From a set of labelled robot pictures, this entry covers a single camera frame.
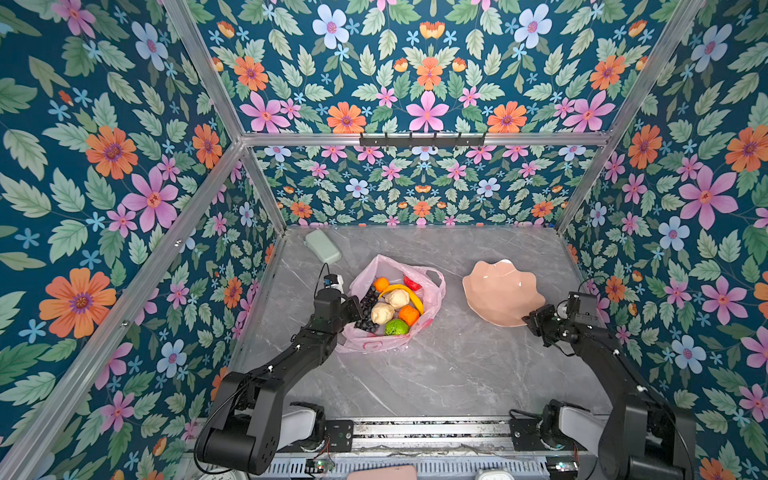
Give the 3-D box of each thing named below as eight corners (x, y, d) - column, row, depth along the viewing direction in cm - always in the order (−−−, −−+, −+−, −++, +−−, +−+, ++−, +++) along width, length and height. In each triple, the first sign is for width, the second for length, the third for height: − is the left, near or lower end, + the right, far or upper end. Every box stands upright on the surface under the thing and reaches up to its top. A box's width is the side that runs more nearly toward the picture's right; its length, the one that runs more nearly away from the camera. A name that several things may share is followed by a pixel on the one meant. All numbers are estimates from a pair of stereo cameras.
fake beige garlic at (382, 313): (369, 320, 94) (368, 314, 91) (378, 305, 98) (377, 299, 95) (386, 327, 93) (386, 322, 90) (395, 312, 96) (394, 306, 93)
